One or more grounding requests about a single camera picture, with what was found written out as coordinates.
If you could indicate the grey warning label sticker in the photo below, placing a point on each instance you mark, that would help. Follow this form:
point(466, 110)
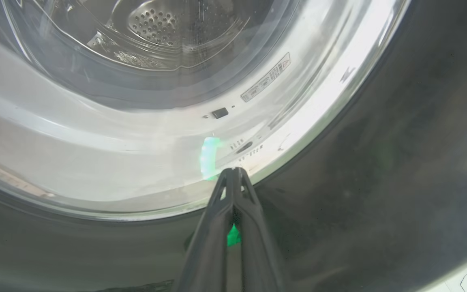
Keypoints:
point(266, 77)

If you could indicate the steel washing machine drum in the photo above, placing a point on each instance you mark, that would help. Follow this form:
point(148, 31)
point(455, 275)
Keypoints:
point(152, 24)

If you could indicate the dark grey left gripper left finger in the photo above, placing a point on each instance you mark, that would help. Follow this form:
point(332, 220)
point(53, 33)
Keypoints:
point(209, 251)

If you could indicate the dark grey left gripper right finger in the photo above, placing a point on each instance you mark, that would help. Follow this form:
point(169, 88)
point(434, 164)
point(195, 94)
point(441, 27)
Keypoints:
point(258, 259)

